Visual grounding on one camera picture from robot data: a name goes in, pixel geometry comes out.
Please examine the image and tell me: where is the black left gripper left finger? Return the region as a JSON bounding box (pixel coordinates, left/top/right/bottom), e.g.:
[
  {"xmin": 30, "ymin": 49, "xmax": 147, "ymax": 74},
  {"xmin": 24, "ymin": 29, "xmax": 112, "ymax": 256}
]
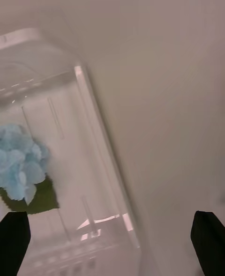
[{"xmin": 0, "ymin": 211, "xmax": 31, "ymax": 276}]

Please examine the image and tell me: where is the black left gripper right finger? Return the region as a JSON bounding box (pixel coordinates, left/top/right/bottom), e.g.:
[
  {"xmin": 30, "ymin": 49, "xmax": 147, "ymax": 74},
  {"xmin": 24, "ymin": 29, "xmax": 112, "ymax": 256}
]
[{"xmin": 190, "ymin": 211, "xmax": 225, "ymax": 276}]

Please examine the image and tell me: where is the shallow white plastic box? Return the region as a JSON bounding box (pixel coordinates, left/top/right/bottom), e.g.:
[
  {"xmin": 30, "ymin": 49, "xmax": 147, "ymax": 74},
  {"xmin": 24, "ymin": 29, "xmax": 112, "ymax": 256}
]
[{"xmin": 0, "ymin": 28, "xmax": 142, "ymax": 276}]

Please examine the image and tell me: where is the pale blue artificial flower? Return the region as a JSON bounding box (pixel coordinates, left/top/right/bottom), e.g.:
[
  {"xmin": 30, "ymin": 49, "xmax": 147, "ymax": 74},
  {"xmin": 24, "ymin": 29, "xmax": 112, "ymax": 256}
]
[{"xmin": 0, "ymin": 123, "xmax": 60, "ymax": 215}]

